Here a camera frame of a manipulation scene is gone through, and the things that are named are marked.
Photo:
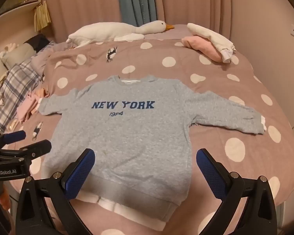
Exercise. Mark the yellow tassel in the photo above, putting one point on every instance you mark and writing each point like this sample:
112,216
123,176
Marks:
41,17

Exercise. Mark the grey sweatshirt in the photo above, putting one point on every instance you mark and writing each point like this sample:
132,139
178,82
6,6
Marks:
127,132

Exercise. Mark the plaid blanket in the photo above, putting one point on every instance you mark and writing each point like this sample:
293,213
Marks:
17,78

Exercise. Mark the teal curtain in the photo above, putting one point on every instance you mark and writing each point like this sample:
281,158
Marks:
127,0

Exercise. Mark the grey pillow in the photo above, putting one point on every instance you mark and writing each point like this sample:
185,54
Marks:
19,53

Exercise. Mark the dark cloth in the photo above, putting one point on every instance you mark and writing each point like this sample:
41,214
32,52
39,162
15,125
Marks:
39,41

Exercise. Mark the pink polka dot blanket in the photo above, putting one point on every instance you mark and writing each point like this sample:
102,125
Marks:
210,95

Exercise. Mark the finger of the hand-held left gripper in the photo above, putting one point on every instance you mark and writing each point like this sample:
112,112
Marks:
39,148
14,135

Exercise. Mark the pink clothes pile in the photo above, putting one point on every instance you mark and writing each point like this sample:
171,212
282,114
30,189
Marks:
27,105

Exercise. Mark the pink curtain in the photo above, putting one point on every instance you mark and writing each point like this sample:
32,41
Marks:
83,2

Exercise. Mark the pink folded garment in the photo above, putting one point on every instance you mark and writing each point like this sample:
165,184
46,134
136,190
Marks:
203,46

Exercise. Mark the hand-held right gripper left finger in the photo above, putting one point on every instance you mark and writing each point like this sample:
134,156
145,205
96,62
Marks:
80,173

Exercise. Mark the white shelf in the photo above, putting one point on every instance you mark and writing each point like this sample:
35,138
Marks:
14,7

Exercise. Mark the white goose plush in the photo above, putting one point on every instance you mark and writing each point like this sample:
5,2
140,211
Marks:
105,31

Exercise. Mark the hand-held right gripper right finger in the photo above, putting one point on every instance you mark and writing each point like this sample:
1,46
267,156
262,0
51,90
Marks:
210,173

